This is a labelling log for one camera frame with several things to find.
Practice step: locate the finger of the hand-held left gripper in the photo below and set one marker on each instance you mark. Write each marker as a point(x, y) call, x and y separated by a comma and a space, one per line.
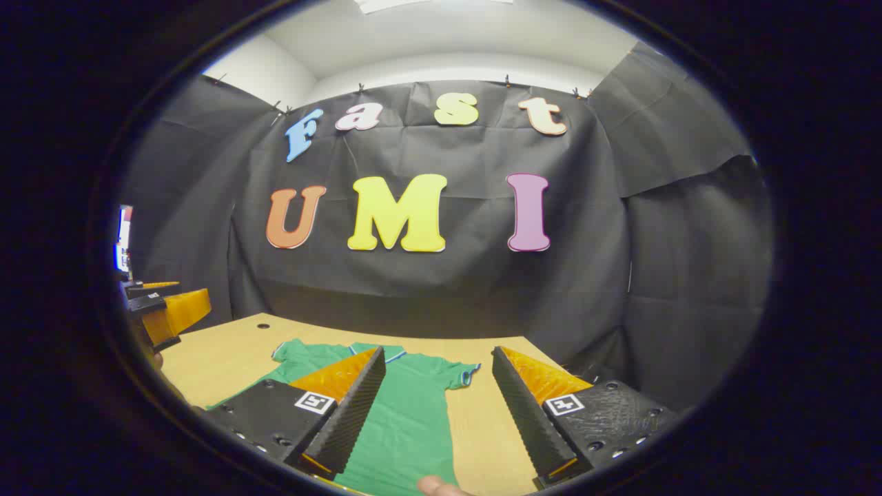
point(141, 288)
point(179, 310)

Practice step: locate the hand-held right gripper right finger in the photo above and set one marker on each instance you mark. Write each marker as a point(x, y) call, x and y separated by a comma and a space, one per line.
point(527, 420)

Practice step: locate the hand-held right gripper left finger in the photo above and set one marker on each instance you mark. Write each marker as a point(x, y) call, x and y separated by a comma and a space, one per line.
point(351, 413)

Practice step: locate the green T-shirt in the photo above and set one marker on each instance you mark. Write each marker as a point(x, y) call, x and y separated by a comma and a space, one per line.
point(413, 413)

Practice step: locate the black backdrop cloth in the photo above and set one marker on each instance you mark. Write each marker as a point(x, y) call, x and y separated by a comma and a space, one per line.
point(448, 289)

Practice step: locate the ceiling light panel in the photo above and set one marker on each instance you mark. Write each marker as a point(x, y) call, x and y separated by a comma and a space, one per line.
point(413, 4)

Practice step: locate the white printed wall poster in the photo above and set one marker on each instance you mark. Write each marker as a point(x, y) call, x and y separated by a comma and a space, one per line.
point(123, 238)

